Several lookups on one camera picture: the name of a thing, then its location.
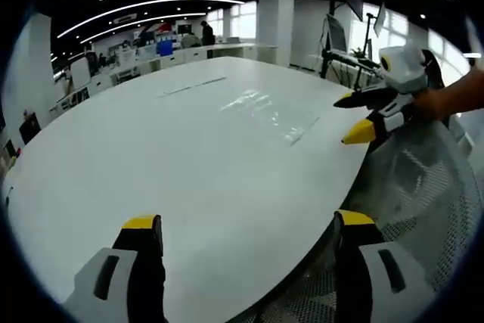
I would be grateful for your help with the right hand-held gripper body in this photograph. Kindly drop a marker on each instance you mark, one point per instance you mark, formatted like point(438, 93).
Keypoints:
point(402, 69)

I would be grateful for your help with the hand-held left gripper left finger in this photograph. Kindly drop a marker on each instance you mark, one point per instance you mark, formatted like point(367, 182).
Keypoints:
point(113, 274)

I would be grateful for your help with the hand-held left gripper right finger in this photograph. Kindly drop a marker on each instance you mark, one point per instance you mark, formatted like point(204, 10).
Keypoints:
point(378, 274)

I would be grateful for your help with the clear resealable plastic bag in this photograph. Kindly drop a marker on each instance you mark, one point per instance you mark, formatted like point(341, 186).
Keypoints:
point(270, 115)

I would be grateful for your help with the person's right hand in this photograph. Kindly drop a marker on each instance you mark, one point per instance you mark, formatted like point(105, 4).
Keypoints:
point(431, 103)

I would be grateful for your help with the cluttered office desk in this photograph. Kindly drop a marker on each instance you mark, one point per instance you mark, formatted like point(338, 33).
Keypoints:
point(351, 60)

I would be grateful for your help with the tilted computer monitor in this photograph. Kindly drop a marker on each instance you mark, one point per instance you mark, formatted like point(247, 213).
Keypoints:
point(379, 20)

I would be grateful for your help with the black office chair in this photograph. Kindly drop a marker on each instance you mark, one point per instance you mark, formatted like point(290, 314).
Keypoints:
point(30, 128)

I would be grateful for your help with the white office counter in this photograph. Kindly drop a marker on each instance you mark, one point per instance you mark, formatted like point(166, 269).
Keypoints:
point(181, 56)

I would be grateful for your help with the blue box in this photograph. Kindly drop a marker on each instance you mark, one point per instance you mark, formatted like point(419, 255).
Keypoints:
point(165, 48)

